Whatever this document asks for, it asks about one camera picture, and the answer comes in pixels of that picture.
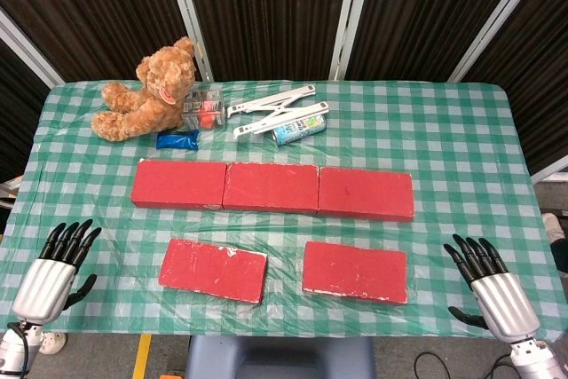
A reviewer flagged light blue drink can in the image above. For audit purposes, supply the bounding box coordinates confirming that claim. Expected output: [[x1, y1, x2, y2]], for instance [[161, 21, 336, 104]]
[[272, 114, 327, 147]]

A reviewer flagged dark ribbed partition panel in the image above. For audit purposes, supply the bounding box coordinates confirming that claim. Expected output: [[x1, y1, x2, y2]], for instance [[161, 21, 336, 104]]
[[456, 0, 568, 176], [0, 0, 209, 83], [345, 0, 547, 83], [0, 36, 57, 185], [179, 0, 356, 83]]

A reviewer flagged black floor cable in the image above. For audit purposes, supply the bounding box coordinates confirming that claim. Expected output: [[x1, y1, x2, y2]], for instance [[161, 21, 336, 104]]
[[414, 351, 511, 379]]

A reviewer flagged green checkered tablecloth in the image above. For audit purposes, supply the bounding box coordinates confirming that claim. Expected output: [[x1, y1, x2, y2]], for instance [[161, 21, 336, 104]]
[[0, 79, 568, 344]]

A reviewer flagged white shoe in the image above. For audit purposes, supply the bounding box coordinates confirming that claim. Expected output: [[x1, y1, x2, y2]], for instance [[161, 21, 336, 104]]
[[39, 332, 67, 356], [541, 212, 565, 242]]

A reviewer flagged brown teddy bear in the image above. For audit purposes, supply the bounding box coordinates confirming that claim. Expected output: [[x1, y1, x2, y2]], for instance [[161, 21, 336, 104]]
[[91, 36, 199, 143]]

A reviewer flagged clear plastic box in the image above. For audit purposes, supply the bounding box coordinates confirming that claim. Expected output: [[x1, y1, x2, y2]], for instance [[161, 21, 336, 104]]
[[181, 89, 225, 130]]

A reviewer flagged red brick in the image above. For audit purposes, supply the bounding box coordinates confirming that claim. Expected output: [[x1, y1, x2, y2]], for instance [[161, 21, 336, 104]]
[[301, 241, 409, 306], [317, 166, 416, 223], [158, 237, 269, 306], [221, 162, 320, 215], [130, 158, 228, 210]]

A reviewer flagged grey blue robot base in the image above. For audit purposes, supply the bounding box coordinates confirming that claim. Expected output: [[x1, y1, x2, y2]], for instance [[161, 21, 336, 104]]
[[185, 335, 377, 379]]

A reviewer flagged blue plastic packet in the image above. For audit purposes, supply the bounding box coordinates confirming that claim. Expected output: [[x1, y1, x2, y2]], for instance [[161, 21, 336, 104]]
[[155, 129, 200, 150]]

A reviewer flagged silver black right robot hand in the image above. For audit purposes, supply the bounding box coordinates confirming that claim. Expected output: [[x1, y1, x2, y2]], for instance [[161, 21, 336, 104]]
[[443, 233, 541, 343]]

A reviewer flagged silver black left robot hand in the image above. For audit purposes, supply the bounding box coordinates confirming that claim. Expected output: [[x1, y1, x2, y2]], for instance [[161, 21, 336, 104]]
[[12, 218, 102, 325]]

